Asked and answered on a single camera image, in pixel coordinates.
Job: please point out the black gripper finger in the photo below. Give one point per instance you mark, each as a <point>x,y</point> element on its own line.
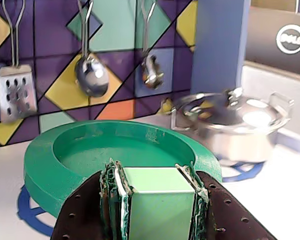
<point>84,215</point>
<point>222,212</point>

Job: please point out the shiny steel pot lid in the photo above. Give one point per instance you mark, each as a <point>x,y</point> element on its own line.
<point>242,112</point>

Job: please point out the metal ladle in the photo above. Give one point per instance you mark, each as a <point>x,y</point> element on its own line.
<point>92,75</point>

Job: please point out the metal slotted spatula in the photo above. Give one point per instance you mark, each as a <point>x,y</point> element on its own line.
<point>15,92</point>

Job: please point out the metal pasta spoon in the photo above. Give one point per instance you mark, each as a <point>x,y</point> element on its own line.
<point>152,72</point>

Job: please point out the colourful tile backsplash panel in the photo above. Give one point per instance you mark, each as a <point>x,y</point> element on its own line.
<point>129,37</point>

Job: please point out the grey Dell monitor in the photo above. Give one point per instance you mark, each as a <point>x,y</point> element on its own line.
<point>272,32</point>

